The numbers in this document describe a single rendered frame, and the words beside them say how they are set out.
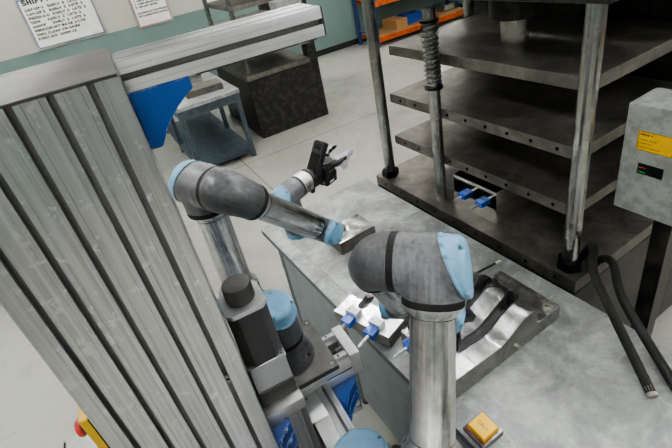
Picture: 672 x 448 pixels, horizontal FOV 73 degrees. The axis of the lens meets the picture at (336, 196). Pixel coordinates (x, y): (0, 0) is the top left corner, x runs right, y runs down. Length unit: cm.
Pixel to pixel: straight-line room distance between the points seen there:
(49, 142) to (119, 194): 10
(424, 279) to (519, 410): 86
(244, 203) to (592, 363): 121
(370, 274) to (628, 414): 102
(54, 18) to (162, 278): 731
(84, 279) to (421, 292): 53
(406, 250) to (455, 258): 9
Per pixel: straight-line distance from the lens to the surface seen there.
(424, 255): 82
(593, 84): 168
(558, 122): 207
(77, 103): 64
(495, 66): 201
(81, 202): 68
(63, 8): 794
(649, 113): 177
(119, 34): 803
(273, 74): 566
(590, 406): 166
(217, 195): 110
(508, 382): 166
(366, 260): 85
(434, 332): 86
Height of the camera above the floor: 214
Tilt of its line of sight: 31 degrees down
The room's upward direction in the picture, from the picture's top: 12 degrees counter-clockwise
